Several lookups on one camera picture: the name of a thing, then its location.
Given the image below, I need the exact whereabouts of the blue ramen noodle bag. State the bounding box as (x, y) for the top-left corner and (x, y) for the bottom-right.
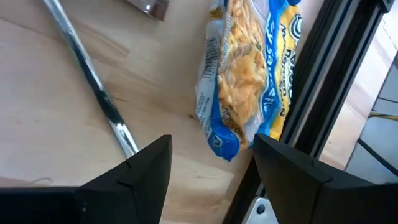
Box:
(195, 0), (302, 162)

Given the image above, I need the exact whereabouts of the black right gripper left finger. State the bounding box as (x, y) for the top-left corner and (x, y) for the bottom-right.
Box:
(0, 134), (173, 224)

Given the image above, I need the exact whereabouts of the brown snack wrapper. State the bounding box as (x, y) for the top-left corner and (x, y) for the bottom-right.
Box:
(126, 0), (170, 22)

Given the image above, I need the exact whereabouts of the plain silver spoon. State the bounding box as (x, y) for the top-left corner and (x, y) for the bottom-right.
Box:
(42, 0), (140, 160)

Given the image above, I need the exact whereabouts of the silver corner bracket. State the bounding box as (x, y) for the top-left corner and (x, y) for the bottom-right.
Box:
(242, 195), (279, 224)

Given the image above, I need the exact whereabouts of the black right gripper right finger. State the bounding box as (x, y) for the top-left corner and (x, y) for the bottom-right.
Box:
(253, 134), (398, 224)

